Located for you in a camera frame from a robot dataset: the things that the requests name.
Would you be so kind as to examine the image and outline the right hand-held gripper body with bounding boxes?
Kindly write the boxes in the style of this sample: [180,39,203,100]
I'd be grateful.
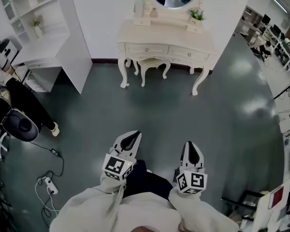
[175,164,208,195]

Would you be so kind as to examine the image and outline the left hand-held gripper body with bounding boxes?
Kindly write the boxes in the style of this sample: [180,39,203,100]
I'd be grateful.
[101,147,137,182]

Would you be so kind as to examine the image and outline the cream vanity dressing table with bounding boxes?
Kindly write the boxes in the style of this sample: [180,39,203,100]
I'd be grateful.
[115,0,219,96]

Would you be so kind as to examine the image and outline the person's right forearm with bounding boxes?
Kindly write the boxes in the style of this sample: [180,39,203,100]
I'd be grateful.
[168,187,240,232]

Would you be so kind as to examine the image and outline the person's left forearm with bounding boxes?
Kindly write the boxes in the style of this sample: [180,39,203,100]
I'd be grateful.
[49,173,128,232]

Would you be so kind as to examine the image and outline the white wooden furniture drawer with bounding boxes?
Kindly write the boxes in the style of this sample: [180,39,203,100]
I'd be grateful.
[168,45,211,63]
[125,43,170,58]

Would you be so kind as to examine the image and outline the person's legs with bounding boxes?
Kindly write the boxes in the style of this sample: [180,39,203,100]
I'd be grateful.
[122,159,174,201]

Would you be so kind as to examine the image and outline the person's torso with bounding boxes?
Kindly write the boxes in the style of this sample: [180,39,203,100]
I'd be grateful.
[115,191,186,232]

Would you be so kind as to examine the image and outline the black metal rack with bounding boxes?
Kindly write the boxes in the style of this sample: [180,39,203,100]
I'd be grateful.
[220,189,264,222]

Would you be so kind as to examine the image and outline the white board with red patch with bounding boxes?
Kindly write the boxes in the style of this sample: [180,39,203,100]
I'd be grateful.
[254,177,290,232]

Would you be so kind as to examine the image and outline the white cushioned stool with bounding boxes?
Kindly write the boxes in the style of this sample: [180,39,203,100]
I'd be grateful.
[132,58,172,87]

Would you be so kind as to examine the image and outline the black office chair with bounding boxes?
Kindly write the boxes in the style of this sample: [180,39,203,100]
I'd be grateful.
[0,107,40,160]

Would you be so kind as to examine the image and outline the white desk with shelves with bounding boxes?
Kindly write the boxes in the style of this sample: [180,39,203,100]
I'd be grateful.
[0,0,94,95]

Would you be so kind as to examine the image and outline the white pot of artificial flowers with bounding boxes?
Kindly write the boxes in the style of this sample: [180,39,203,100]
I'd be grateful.
[188,7,206,25]

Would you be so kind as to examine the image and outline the white vase with dried flowers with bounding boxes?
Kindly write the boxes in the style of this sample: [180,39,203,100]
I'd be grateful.
[30,15,44,39]

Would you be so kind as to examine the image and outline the white power strip with cables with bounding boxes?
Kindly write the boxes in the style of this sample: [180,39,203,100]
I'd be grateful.
[29,141,65,228]

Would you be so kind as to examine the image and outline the white floor cable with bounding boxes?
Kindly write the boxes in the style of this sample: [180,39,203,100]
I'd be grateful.
[34,176,60,214]

